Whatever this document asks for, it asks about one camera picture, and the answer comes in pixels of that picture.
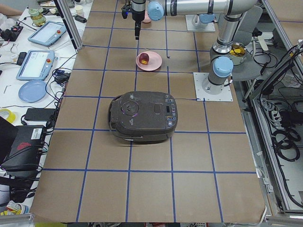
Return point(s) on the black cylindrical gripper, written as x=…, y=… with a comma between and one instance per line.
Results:
x=137, y=14

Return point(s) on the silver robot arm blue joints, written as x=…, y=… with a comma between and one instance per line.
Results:
x=232, y=10

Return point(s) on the pink bowl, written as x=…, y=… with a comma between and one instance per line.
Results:
x=146, y=18

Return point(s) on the red yellow apple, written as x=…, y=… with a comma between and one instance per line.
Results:
x=144, y=58

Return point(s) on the pink plate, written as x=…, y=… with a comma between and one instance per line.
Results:
x=154, y=62

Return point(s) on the light blue plate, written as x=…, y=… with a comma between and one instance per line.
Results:
x=32, y=91

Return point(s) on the upper teach pendant tablet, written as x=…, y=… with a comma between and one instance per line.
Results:
x=48, y=34

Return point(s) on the teach pendant tablet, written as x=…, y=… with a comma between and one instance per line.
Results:
x=36, y=65
x=48, y=34

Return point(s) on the dark brown rice cooker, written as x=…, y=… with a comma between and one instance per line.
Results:
x=143, y=116

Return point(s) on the green glass jar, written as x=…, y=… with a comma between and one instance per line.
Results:
x=37, y=16

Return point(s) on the lower teach pendant tablet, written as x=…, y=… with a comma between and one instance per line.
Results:
x=36, y=65

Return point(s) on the grey office chair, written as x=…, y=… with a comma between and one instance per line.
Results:
x=244, y=66

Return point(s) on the black power adapter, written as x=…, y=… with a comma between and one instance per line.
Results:
x=39, y=114

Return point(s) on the black computer box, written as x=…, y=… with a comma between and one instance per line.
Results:
x=20, y=146

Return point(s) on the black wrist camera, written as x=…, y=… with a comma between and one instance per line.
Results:
x=124, y=11

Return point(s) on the aluminium frame post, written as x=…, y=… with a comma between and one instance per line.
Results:
x=69, y=23

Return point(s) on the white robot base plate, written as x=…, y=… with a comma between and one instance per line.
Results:
x=205, y=91

